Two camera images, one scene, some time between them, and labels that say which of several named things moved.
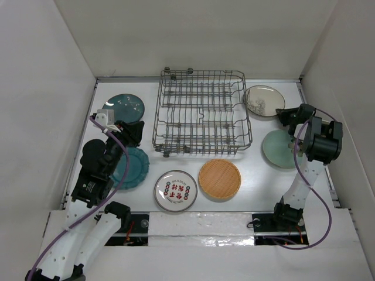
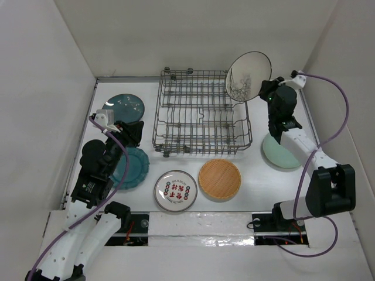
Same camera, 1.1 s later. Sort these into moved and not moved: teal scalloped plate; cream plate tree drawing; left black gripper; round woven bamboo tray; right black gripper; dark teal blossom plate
Moved: cream plate tree drawing; right black gripper
Not moved: left black gripper; dark teal blossom plate; round woven bamboo tray; teal scalloped plate
